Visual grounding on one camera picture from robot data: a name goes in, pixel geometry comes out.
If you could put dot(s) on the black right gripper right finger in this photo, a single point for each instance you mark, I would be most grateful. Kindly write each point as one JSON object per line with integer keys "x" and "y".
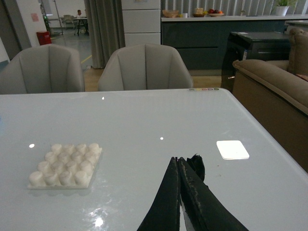
{"x": 204, "y": 210}

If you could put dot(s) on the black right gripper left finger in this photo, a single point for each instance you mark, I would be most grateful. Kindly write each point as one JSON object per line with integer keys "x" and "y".
{"x": 164, "y": 213}

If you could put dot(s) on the white studded base plate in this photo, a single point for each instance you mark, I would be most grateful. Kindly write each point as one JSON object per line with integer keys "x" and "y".
{"x": 66, "y": 167}

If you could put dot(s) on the coloured dot sticker strip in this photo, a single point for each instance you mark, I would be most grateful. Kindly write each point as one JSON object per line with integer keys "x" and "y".
{"x": 203, "y": 89}

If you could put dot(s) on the brown sofa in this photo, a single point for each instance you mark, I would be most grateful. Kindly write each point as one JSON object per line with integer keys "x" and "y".
{"x": 276, "y": 94}

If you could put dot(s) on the grey armchair right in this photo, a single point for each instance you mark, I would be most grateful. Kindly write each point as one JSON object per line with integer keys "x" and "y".
{"x": 145, "y": 67}

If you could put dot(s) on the grey armchair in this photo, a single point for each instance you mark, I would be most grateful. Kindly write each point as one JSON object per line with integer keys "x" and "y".
{"x": 145, "y": 67}
{"x": 48, "y": 68}

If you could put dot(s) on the dark kitchen counter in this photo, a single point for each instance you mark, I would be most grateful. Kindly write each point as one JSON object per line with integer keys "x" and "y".
{"x": 202, "y": 41}

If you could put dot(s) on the black cabinet box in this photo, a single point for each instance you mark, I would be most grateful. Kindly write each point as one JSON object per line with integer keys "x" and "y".
{"x": 264, "y": 46}

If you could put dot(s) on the grey armchair left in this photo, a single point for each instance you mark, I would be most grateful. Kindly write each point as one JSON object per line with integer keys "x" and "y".
{"x": 48, "y": 68}

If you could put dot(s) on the white drawer cabinet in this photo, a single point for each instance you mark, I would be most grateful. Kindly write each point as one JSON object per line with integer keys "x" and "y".
{"x": 141, "y": 21}

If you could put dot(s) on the bread bowl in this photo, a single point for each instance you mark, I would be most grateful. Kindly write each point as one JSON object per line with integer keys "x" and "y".
{"x": 199, "y": 12}

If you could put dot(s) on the fruit plate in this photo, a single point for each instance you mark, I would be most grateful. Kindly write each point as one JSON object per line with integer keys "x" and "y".
{"x": 215, "y": 13}

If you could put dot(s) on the wicker basket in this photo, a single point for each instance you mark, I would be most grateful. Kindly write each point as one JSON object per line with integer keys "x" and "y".
{"x": 170, "y": 13}

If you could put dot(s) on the grey curtain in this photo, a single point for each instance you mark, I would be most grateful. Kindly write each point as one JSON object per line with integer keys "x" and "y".
{"x": 106, "y": 29}

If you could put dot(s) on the red box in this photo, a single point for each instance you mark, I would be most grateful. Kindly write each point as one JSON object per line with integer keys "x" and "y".
{"x": 44, "y": 37}

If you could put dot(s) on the seated person in white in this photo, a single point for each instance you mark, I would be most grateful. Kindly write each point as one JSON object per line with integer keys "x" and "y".
{"x": 79, "y": 14}

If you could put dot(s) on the white potted plant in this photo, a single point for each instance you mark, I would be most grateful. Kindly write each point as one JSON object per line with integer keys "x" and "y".
{"x": 280, "y": 7}

